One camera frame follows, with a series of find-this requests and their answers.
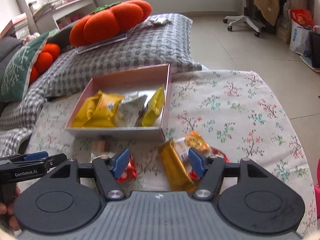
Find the dark grey cushion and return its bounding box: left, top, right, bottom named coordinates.
left=0, top=36, right=23, bottom=64

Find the stack of books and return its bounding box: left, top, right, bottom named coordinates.
left=0, top=12, right=31, bottom=39

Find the orange cracker packet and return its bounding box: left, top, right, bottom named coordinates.
left=184, top=130, right=210, bottom=153

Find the yellow printed snack packet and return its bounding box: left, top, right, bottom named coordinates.
left=84, top=90, right=125, bottom=128

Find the stack of cardboard boxes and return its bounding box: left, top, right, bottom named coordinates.
left=276, top=0, right=292, bottom=43

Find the gold snack packet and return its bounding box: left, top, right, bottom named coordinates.
left=158, top=139, right=197, bottom=192

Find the tan blanket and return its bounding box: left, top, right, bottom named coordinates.
left=251, top=0, right=282, bottom=26

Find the grey checked blanket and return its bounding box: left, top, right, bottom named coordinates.
left=0, top=79, right=48, bottom=158

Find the white bookshelf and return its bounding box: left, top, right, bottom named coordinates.
left=18, top=0, right=98, bottom=32

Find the person's left hand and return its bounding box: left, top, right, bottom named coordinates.
left=0, top=184, right=21, bottom=231

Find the white crinkled snack packet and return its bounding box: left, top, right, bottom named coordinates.
left=124, top=91, right=140, bottom=103

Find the pink object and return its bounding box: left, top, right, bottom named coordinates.
left=313, top=156, right=320, bottom=232

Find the green leaf print pillow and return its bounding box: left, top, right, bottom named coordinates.
left=0, top=32, right=50, bottom=103

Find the clear acrylic tray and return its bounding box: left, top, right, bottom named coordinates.
left=76, top=17, right=152, bottom=54

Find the white paper bag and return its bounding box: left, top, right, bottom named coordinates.
left=289, top=20, right=313, bottom=56

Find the pink cardboard box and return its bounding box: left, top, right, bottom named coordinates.
left=65, top=63, right=172, bottom=142

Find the white office chair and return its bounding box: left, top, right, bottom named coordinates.
left=222, top=0, right=267, bottom=37

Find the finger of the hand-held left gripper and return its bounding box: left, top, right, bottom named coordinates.
left=0, top=151, right=50, bottom=164
left=46, top=153, right=68, bottom=173

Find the black bin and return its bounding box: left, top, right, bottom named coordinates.
left=308, top=31, right=320, bottom=68

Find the plain yellow snack packet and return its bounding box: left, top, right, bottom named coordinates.
left=72, top=95, right=100, bottom=128

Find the large orange pumpkin cushion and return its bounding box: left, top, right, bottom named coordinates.
left=69, top=0, right=153, bottom=47

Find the pile of magazines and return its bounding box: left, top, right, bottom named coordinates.
left=28, top=0, right=81, bottom=20

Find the floral print cloth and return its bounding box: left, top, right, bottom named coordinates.
left=27, top=69, right=317, bottom=238

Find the small white packet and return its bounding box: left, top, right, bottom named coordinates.
left=147, top=17, right=172, bottom=27

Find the grey quilted pillow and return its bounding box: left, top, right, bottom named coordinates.
left=44, top=13, right=203, bottom=98

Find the silver snack packet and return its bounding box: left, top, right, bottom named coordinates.
left=113, top=94, right=148, bottom=128

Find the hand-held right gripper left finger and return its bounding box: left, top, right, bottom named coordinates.
left=48, top=148, right=132, bottom=202

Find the red candy packet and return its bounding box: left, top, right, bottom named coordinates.
left=116, top=154, right=138, bottom=182
left=187, top=148, right=230, bottom=180

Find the red bag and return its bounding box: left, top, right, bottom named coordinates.
left=288, top=8, right=315, bottom=30

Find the small orange pumpkin cushion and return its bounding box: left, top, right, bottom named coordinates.
left=28, top=43, right=61, bottom=84

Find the pink plush toy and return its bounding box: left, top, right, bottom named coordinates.
left=21, top=33, right=40, bottom=44

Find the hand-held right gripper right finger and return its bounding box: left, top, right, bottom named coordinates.
left=188, top=147, right=272, bottom=200

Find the olive yellow snack packet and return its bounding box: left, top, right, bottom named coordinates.
left=141, top=86, right=166, bottom=127

